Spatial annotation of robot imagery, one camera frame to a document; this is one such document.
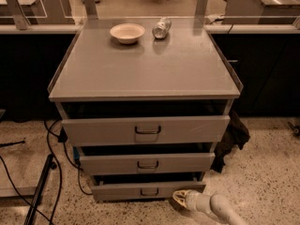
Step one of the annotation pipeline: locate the grey drawer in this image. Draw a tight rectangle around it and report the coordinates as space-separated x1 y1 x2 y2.
90 172 205 202
80 143 215 175
62 115 230 146

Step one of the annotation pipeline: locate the background grey desk right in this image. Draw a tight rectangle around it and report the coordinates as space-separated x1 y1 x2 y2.
222 0 300 24

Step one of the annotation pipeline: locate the middle metal post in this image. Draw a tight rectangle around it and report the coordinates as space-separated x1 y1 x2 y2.
83 0 98 20

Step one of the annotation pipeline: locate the background grey desk left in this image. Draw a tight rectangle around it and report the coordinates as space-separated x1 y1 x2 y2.
0 0 75 24

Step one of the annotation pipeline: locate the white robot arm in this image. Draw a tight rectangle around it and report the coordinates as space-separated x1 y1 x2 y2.
172 189 248 225

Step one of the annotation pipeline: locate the background grey desk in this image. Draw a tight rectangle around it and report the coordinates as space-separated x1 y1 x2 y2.
222 0 300 24
0 0 75 24

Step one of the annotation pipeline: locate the grey drawer cabinet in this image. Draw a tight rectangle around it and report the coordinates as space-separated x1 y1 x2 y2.
47 16 244 186

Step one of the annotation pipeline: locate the silver can lying down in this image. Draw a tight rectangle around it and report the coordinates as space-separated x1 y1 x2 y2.
152 17 172 39

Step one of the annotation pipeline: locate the black bar on floor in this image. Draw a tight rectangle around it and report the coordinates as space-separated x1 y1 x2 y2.
23 154 53 225

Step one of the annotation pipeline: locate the metal post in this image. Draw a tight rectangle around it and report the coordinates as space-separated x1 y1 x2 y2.
83 0 98 20
6 0 30 30
195 0 208 23

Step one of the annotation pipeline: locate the black cable on floor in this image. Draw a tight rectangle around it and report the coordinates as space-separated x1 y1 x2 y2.
0 119 95 225

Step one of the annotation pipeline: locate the white bowl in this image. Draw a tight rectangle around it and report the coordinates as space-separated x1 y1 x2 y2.
110 23 144 44

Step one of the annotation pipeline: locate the right metal post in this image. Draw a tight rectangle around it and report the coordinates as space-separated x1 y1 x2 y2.
195 0 208 23

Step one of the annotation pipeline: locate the left metal post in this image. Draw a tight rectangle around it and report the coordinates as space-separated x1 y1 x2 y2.
6 0 30 30

